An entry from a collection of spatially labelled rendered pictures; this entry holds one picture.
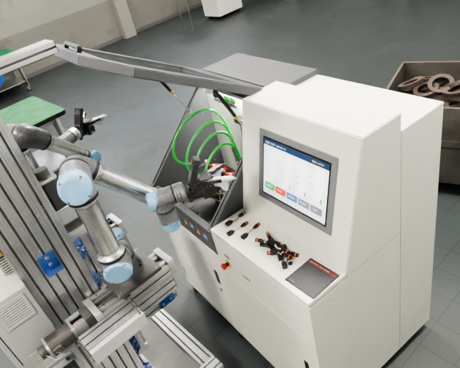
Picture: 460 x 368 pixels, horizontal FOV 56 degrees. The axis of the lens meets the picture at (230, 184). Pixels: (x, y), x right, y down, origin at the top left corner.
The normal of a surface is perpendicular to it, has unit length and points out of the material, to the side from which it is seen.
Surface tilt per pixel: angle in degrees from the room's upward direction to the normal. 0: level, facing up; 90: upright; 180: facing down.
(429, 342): 0
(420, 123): 90
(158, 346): 0
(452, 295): 0
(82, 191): 82
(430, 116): 90
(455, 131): 90
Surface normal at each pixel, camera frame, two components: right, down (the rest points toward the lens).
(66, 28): 0.65, 0.30
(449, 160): -0.50, 0.58
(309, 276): -0.22, -0.80
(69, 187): 0.25, 0.38
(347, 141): -0.81, 0.27
